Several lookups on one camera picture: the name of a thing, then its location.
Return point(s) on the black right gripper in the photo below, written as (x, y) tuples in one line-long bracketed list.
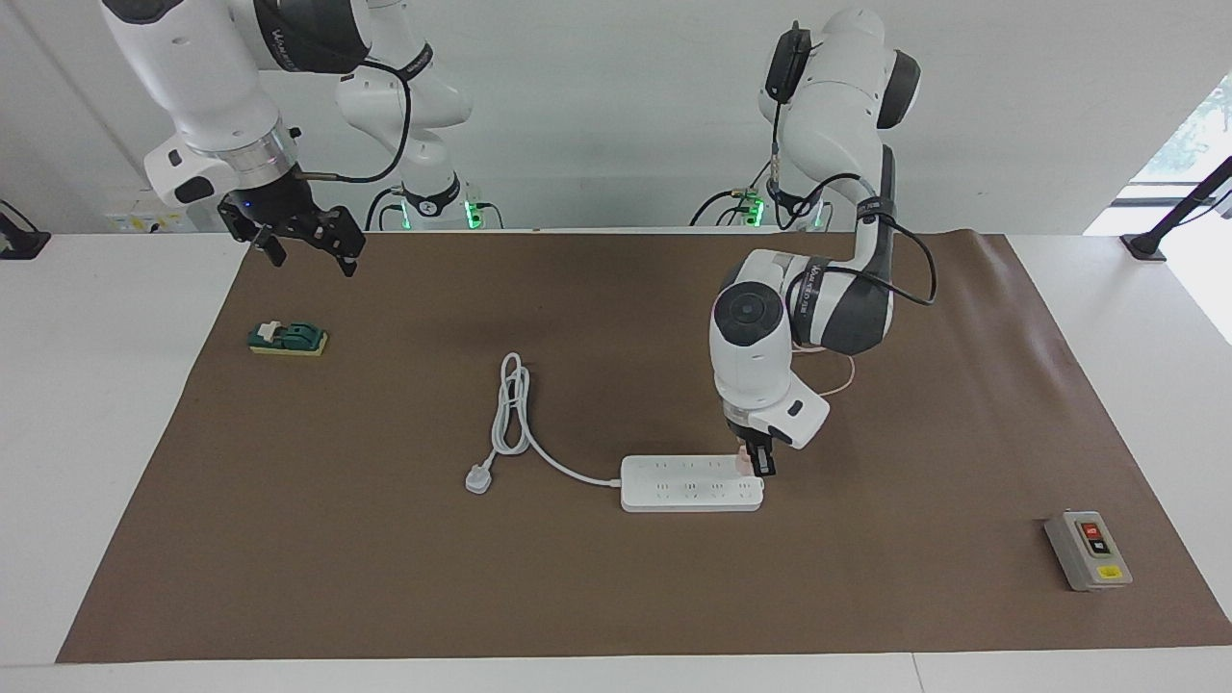
[(274, 207)]

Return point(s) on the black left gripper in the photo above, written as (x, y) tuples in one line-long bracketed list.
[(749, 435)]

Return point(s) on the pink charger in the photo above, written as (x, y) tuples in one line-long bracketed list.
[(743, 462)]

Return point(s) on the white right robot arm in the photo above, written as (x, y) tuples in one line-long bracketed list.
[(212, 87)]

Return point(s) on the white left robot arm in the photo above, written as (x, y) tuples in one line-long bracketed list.
[(760, 356)]

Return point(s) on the brown table mat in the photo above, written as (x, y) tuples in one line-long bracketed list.
[(616, 577)]

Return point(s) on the black stand base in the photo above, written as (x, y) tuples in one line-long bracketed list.
[(19, 241)]

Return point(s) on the black stand with slanted pole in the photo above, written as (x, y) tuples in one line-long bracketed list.
[(1169, 217)]

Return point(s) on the green knife switch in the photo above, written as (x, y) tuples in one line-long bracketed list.
[(287, 338)]

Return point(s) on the white wall socket box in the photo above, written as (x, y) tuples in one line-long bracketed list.
[(144, 221)]

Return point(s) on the grey on-off switch box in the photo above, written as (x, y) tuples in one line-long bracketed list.
[(1088, 551)]

